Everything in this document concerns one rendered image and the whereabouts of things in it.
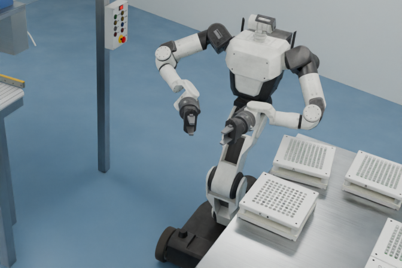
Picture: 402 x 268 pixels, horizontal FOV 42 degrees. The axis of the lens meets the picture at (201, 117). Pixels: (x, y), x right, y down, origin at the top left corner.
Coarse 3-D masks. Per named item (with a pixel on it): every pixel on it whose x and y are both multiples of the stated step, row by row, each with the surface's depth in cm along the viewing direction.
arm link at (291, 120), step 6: (276, 114) 232; (282, 114) 232; (288, 114) 232; (294, 114) 231; (300, 114) 232; (276, 120) 232; (282, 120) 231; (288, 120) 230; (294, 120) 230; (300, 120) 230; (318, 120) 229; (282, 126) 234; (288, 126) 232; (294, 126) 231; (300, 126) 230; (306, 126) 230; (312, 126) 232
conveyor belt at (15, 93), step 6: (0, 84) 267; (6, 84) 267; (0, 90) 261; (6, 90) 262; (12, 90) 262; (18, 90) 263; (0, 96) 256; (6, 96) 257; (12, 96) 259; (18, 96) 262; (0, 102) 252; (6, 102) 255; (12, 102) 259; (0, 108) 252
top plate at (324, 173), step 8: (288, 136) 245; (280, 144) 239; (288, 144) 240; (296, 144) 240; (304, 144) 241; (312, 144) 241; (320, 144) 242; (280, 152) 233; (328, 152) 237; (280, 160) 228; (312, 160) 230; (320, 160) 230; (328, 160) 231; (288, 168) 226; (296, 168) 224; (304, 168) 224; (312, 168) 225; (328, 168) 226; (320, 176) 222; (328, 176) 221
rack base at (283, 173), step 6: (282, 168) 231; (270, 174) 230; (276, 174) 229; (282, 174) 228; (288, 174) 227; (294, 174) 228; (300, 174) 228; (294, 180) 227; (300, 180) 226; (306, 180) 225; (312, 180) 225; (318, 180) 226; (318, 186) 225; (324, 186) 224
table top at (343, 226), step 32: (352, 160) 246; (320, 192) 223; (320, 224) 205; (352, 224) 207; (384, 224) 209; (224, 256) 186; (256, 256) 188; (288, 256) 189; (320, 256) 190; (352, 256) 192
